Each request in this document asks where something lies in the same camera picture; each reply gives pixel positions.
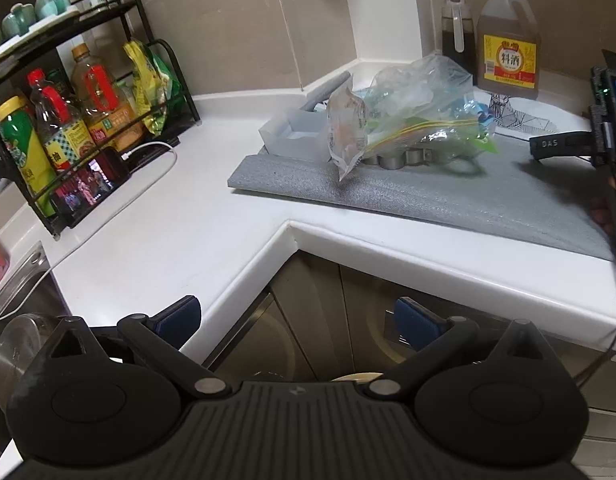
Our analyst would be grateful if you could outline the beige snack packet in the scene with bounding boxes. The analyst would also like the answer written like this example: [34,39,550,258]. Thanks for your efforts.
[327,82,372,183]

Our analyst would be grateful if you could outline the person's right hand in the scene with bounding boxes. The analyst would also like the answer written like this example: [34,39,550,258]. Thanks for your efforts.
[589,172,616,235]

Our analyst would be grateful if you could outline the metal baking molds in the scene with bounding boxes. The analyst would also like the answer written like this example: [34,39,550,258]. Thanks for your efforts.
[363,147,435,169]

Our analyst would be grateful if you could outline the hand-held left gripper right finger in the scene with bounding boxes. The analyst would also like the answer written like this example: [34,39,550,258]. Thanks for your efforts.
[363,297,554,401]

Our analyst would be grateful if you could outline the steel sink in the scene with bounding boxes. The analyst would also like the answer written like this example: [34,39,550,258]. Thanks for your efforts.
[0,240,71,461]

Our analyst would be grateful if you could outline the dark oil dispenser bottle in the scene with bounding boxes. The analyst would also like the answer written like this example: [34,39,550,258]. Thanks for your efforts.
[440,0,478,87]

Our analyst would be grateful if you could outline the red cap checkered label bottle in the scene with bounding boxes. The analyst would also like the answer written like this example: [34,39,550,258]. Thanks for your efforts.
[27,69,97,169]

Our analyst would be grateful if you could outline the white charging cable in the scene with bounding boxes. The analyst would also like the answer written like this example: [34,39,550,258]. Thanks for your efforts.
[0,141,179,323]

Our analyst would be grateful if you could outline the orange cap oil bottle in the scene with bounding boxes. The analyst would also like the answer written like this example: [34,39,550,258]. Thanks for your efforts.
[70,44,147,149]

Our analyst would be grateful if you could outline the cooking wine jug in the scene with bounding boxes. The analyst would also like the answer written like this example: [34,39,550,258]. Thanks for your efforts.
[475,0,543,102]

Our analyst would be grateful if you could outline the black metal rack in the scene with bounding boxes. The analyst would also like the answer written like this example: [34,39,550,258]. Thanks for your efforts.
[0,0,201,236]

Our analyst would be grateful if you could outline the black smartphone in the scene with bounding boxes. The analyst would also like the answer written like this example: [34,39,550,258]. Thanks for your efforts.
[50,147,135,227]

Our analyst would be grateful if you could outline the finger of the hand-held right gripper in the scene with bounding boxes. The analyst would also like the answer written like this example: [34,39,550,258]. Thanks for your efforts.
[529,130,596,162]

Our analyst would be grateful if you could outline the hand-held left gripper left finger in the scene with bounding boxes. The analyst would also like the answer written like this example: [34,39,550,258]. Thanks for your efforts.
[47,295,234,402]

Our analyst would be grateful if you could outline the yellow cap green bottle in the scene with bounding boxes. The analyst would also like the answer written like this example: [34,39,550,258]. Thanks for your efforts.
[0,97,57,202]

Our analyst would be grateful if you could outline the white patterned cloth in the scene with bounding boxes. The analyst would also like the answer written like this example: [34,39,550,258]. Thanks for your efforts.
[480,91,592,137]

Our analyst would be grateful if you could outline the steel pot lid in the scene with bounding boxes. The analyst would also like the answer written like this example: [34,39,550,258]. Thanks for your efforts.
[0,312,65,413]

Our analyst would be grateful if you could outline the grey mat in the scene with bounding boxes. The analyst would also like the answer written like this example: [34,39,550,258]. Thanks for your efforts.
[228,67,616,262]

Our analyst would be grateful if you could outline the yellow snack bag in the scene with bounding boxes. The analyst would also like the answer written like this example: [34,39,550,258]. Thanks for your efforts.
[122,40,165,137]

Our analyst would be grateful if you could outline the clear plastic bag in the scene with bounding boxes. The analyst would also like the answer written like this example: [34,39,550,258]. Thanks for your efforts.
[363,54,500,172]

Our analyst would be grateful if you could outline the white paper box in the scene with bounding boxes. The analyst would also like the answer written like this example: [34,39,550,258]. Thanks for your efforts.
[259,106,335,162]

